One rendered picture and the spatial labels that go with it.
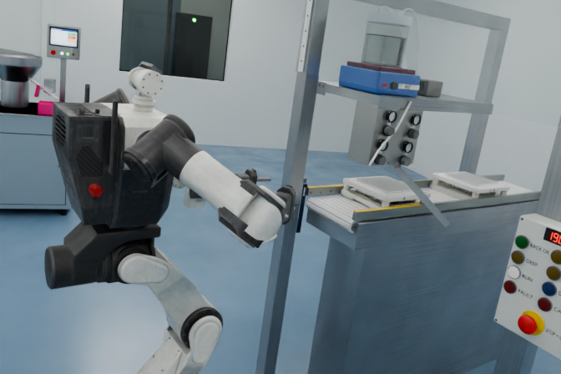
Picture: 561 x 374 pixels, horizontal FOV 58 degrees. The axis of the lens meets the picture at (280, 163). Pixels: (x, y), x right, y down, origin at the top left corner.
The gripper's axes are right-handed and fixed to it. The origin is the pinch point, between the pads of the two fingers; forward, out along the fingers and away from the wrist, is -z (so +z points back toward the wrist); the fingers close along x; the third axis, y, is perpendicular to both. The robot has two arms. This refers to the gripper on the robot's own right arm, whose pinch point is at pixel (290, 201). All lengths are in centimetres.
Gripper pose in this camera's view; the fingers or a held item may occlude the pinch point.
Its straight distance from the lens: 162.6
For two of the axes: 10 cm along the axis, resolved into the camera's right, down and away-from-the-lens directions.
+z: -4.1, 1.6, -9.0
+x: -1.3, 9.6, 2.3
